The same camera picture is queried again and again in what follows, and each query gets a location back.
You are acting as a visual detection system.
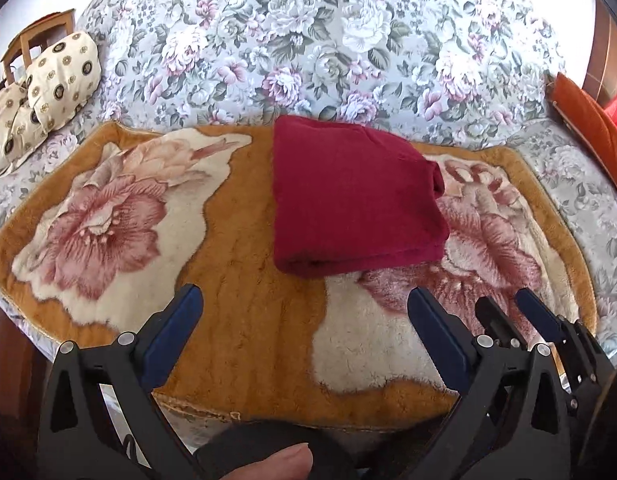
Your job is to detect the orange velvet cushion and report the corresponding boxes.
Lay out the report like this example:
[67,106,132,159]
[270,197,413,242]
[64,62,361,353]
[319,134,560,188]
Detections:
[545,72,617,173]

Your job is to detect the wooden chair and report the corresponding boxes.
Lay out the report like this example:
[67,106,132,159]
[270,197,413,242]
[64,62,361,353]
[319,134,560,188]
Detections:
[1,8,76,86]

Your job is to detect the person's left hand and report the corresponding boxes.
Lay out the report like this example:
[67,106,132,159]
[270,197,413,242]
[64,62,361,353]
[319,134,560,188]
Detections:
[219,442,314,480]

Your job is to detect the cream medallion print pillow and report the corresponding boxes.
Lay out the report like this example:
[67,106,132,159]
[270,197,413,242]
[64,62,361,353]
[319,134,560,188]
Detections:
[26,31,100,134]
[0,80,49,181]

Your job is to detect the orange plush flower blanket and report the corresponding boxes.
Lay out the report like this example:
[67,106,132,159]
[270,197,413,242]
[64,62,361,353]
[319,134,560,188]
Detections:
[0,121,599,433]

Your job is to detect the dark red fleece garment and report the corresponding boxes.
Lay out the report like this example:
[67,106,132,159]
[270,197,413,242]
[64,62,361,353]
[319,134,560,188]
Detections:
[272,114,451,278]

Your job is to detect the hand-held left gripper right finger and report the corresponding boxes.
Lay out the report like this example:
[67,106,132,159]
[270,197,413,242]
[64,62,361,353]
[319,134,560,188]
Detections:
[407,287,571,480]

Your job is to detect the wooden bed frame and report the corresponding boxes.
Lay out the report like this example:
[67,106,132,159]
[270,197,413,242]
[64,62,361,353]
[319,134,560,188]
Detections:
[0,290,56,411]

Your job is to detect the wooden headboard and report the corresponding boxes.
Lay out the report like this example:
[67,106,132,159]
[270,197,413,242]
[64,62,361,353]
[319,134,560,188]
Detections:
[583,0,617,106]

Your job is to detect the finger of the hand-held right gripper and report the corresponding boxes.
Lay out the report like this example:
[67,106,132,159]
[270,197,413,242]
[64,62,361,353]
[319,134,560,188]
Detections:
[515,287,615,461]
[475,296,530,357]

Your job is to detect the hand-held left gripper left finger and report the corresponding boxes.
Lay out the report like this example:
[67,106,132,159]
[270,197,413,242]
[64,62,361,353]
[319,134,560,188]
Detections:
[37,284,205,480]

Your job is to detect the floral bedspread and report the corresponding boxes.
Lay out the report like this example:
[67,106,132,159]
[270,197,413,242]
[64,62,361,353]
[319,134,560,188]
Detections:
[0,0,617,366]

